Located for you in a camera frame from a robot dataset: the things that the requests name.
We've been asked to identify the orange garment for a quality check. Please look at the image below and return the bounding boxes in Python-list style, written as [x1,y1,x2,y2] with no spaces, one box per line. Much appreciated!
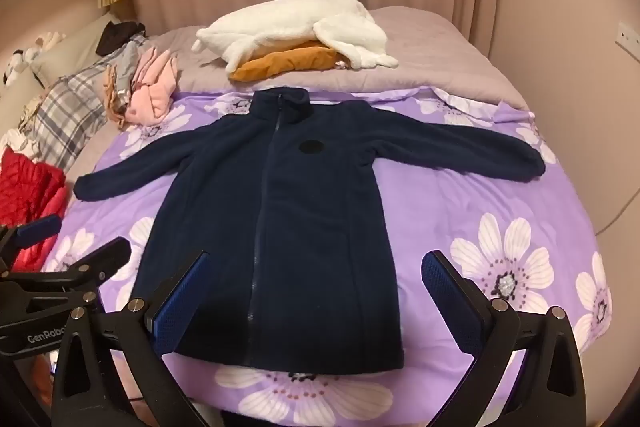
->
[230,41,346,82]

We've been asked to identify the plaid pillow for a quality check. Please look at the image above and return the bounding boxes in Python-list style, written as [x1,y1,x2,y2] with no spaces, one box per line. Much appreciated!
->
[19,57,118,170]

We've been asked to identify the white fluffy blanket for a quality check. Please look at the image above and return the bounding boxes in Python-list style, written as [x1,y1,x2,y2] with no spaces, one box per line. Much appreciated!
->
[194,0,399,75]

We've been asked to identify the pink garment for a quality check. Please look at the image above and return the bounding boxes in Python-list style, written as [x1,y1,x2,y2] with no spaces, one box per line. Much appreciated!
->
[125,47,180,126]

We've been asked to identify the white lace cloth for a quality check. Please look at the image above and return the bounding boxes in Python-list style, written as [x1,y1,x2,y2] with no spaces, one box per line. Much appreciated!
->
[0,129,41,160]

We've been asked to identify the purple floral bedsheet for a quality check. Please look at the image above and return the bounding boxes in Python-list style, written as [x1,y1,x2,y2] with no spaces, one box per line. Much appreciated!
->
[40,87,613,427]

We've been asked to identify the grey garment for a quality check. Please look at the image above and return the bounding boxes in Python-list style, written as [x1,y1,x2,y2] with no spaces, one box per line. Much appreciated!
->
[115,34,151,108]

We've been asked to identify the navy fleece jacket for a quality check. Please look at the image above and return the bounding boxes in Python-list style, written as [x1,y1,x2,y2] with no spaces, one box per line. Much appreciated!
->
[73,89,547,375]

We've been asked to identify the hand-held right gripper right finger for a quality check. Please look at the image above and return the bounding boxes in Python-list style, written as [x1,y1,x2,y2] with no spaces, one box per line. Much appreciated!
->
[421,250,587,427]

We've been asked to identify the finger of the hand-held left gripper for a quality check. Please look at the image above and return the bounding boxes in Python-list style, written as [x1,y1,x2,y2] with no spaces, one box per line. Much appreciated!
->
[64,237,132,291]
[0,214,63,274]

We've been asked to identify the white wall power strip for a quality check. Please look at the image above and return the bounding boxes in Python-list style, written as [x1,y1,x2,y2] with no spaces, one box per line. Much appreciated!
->
[617,23,640,48]

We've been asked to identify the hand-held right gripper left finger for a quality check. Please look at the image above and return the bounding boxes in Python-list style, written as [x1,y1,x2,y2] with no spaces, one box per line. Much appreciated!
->
[51,250,213,427]

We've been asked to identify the red quilted jacket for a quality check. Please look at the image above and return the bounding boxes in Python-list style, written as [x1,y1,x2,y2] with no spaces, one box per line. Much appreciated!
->
[0,147,68,273]

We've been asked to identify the white plush toy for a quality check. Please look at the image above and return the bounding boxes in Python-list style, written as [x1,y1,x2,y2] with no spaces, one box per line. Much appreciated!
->
[35,31,67,52]
[2,49,41,88]

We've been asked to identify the beige patterned cloth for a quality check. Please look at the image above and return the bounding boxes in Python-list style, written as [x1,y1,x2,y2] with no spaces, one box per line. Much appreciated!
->
[102,64,133,130]

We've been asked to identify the black cloth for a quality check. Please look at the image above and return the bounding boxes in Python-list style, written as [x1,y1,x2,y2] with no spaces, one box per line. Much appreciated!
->
[96,21,147,56]

